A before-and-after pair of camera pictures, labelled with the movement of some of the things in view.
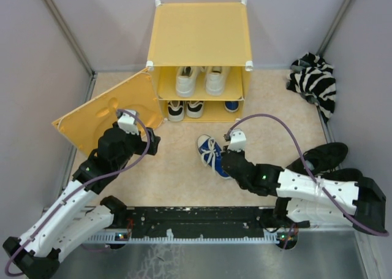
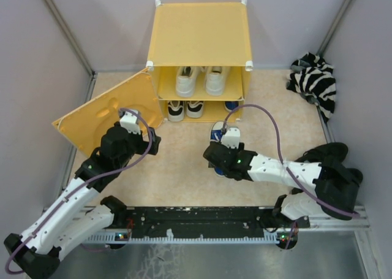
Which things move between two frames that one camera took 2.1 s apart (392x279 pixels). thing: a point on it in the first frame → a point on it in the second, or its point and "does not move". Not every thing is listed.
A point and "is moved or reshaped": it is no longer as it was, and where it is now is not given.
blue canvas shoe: [211, 152] is moved or reshaped
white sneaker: [185, 81] does not move
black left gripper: [154, 141] does not move
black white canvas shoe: [195, 108] does not move
